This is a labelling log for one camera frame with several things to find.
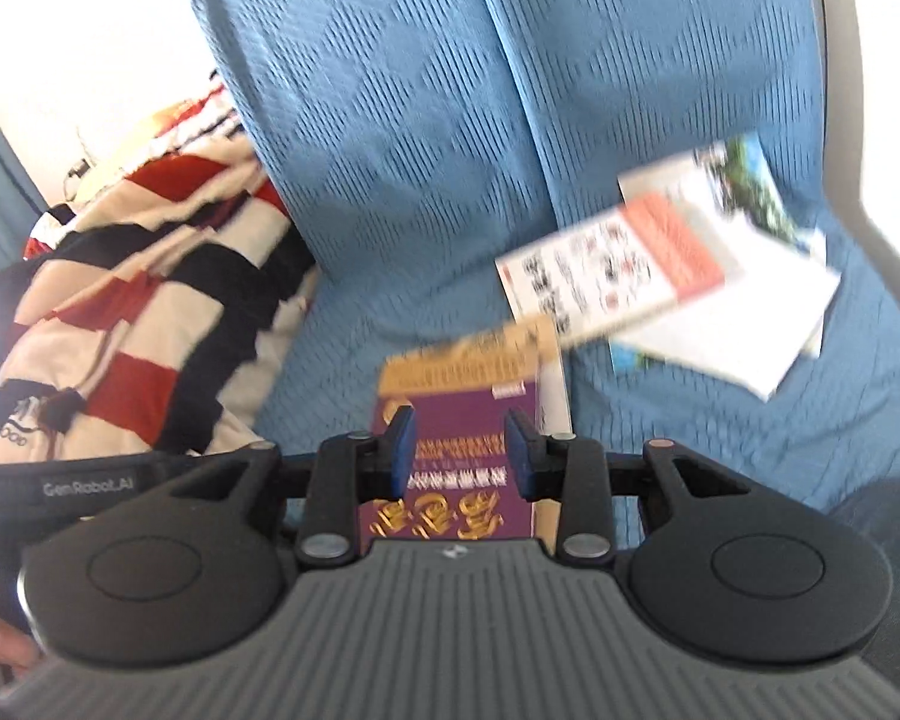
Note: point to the teal curtain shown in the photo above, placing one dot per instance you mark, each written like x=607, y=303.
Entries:
x=0, y=187

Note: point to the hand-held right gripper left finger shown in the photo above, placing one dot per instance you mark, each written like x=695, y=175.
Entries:
x=403, y=450

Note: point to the white book orange spine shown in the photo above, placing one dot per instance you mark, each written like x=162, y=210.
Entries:
x=592, y=277

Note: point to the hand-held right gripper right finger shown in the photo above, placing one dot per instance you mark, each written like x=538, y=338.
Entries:
x=521, y=457

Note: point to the person's left hand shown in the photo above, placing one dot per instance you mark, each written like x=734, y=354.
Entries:
x=0, y=637

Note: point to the white back notebook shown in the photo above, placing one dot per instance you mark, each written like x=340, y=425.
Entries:
x=757, y=315

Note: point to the red black striped blanket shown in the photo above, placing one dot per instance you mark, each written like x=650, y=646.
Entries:
x=157, y=330

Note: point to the purple and yellow book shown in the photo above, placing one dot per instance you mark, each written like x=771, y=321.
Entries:
x=457, y=427

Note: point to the blue textured sofa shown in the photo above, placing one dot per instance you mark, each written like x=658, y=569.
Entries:
x=420, y=127

